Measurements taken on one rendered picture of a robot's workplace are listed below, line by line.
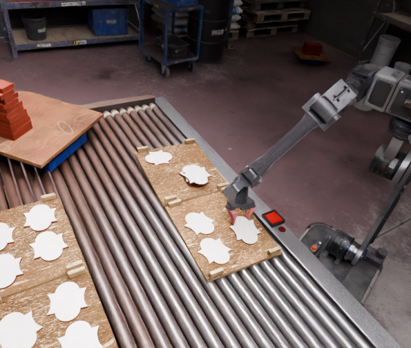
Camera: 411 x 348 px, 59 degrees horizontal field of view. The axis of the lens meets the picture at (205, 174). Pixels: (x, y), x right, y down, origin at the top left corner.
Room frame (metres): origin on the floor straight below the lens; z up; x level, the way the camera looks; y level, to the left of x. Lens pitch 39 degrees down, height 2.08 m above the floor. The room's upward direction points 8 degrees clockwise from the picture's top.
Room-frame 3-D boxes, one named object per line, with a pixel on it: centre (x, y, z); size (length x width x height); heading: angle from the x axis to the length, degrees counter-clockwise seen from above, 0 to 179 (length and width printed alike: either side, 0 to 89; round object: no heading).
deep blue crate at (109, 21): (5.39, 1.74, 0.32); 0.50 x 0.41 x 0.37; 123
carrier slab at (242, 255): (1.05, -0.10, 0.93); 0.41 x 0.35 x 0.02; 33
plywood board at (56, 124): (1.47, 0.89, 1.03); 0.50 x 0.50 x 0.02; 76
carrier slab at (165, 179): (1.41, 0.12, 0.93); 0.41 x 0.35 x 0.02; 31
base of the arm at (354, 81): (1.49, -0.57, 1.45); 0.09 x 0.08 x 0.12; 57
